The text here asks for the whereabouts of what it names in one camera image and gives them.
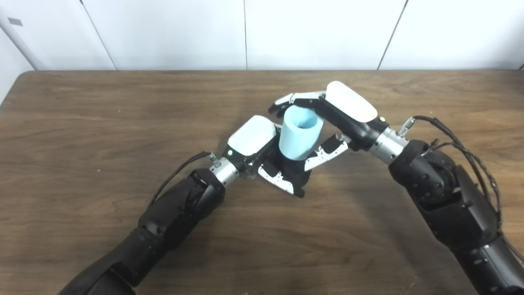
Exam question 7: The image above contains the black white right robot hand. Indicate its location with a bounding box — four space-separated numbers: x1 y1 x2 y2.
268 81 389 172

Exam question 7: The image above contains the light-blue hose piece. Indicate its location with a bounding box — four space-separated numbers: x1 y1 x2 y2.
279 105 324 161

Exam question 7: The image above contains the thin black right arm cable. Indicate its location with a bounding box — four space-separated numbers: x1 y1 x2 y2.
424 138 502 222

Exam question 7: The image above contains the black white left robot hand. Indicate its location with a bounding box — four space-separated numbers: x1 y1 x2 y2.
221 115 306 198

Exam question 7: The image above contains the thick black right wrist cable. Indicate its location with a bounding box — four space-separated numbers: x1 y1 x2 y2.
396 115 524 263

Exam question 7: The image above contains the black flared nozzle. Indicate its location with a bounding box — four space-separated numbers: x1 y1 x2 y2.
268 150 312 193

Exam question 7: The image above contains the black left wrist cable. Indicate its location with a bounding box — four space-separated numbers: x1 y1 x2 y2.
148 151 221 205

